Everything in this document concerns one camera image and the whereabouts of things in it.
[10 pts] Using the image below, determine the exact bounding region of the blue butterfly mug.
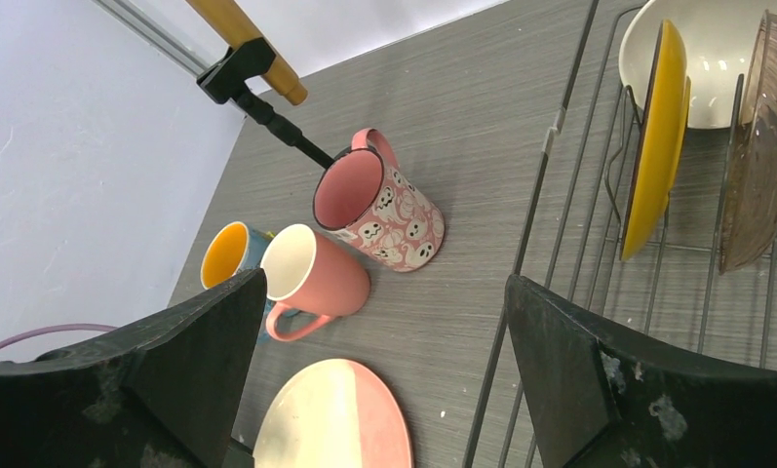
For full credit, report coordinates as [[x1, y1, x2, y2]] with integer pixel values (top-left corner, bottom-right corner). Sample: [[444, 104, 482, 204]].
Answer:
[[200, 221, 299, 343]]

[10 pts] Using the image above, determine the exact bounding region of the pink patterned mug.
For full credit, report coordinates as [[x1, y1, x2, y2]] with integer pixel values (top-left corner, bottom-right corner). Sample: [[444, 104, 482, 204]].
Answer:
[[312, 128, 446, 272]]

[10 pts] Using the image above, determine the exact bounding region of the brown microphone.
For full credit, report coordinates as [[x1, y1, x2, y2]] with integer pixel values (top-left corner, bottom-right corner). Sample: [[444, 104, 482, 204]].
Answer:
[[186, 0, 308, 105]]

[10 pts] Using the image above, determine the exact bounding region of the white ceramic bowl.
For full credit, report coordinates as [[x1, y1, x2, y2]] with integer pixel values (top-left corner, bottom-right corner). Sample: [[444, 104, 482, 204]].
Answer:
[[618, 0, 777, 130]]

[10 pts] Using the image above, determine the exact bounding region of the black wire dish rack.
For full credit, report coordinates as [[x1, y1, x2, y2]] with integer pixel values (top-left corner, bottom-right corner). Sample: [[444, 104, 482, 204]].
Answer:
[[462, 0, 777, 468]]

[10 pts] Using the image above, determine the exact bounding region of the plain pink mug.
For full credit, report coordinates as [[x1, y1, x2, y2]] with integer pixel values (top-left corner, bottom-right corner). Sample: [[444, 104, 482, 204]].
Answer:
[[260, 223, 370, 342]]

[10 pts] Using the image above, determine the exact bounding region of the large pink cream plate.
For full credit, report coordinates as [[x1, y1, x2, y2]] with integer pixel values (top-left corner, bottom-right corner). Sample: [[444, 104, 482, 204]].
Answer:
[[253, 359, 414, 467]]

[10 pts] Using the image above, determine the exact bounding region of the yellow plate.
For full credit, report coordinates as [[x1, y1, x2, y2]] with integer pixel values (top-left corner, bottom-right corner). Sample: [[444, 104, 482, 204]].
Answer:
[[620, 19, 691, 261]]

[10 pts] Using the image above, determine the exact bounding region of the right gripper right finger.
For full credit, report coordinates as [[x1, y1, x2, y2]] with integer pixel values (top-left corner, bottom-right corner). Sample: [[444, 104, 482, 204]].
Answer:
[[504, 275, 777, 467]]

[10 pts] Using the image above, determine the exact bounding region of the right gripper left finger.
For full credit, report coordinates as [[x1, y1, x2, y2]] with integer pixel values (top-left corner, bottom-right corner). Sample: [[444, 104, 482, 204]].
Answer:
[[0, 269, 267, 467]]

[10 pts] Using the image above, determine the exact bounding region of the aluminium frame rail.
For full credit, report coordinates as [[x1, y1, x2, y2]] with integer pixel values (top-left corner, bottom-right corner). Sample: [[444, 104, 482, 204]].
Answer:
[[94, 0, 211, 75]]

